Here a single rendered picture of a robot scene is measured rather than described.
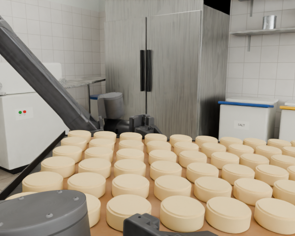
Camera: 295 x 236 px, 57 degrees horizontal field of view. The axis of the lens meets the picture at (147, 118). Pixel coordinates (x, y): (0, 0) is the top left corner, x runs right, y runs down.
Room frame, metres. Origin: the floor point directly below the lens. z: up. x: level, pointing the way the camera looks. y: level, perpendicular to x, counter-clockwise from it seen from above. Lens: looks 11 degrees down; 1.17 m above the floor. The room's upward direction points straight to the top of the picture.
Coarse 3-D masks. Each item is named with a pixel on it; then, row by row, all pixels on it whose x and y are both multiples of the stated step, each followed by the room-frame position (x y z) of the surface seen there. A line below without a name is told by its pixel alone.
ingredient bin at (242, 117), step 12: (240, 96) 3.50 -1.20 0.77; (228, 108) 3.02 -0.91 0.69; (240, 108) 2.95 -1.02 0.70; (252, 108) 2.88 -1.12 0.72; (264, 108) 2.82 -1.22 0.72; (228, 120) 3.02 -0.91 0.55; (240, 120) 2.94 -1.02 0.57; (252, 120) 2.87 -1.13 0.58; (264, 120) 2.81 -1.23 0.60; (228, 132) 3.01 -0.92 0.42; (240, 132) 2.94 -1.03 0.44; (252, 132) 2.87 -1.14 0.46; (264, 132) 2.81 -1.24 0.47
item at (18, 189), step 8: (64, 136) 0.62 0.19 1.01; (56, 144) 0.55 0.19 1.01; (48, 152) 0.49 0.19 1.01; (40, 160) 0.45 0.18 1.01; (32, 168) 0.41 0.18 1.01; (40, 168) 0.42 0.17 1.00; (24, 176) 0.38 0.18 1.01; (8, 184) 0.33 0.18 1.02; (16, 184) 0.35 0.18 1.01; (0, 192) 0.30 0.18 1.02; (8, 192) 0.32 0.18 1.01; (16, 192) 0.33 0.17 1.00
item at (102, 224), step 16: (144, 144) 0.59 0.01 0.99; (144, 160) 0.48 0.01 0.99; (208, 160) 0.50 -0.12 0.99; (112, 176) 0.40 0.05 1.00; (192, 192) 0.36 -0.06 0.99; (160, 208) 0.31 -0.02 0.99; (96, 224) 0.27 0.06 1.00; (160, 224) 0.28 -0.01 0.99; (208, 224) 0.28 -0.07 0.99; (256, 224) 0.29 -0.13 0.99
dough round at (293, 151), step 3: (282, 147) 0.57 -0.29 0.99; (285, 147) 0.56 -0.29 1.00; (288, 147) 0.56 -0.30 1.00; (291, 147) 0.56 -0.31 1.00; (294, 147) 0.56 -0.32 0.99; (282, 150) 0.55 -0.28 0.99; (285, 150) 0.54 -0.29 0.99; (288, 150) 0.54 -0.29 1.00; (291, 150) 0.54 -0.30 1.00; (294, 150) 0.54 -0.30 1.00; (282, 153) 0.55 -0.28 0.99; (285, 153) 0.54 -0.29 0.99; (288, 153) 0.53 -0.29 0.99; (291, 153) 0.53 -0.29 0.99; (294, 153) 0.53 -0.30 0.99; (291, 156) 0.53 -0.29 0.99; (294, 156) 0.53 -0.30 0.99
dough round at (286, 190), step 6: (282, 180) 0.37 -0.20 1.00; (288, 180) 0.38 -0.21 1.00; (276, 186) 0.36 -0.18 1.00; (282, 186) 0.35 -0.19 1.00; (288, 186) 0.35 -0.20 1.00; (294, 186) 0.35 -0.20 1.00; (276, 192) 0.35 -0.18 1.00; (282, 192) 0.34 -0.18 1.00; (288, 192) 0.34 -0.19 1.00; (294, 192) 0.34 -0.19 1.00; (276, 198) 0.35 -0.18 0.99; (282, 198) 0.34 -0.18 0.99; (288, 198) 0.34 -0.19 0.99; (294, 198) 0.33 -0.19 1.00; (294, 204) 0.33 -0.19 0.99
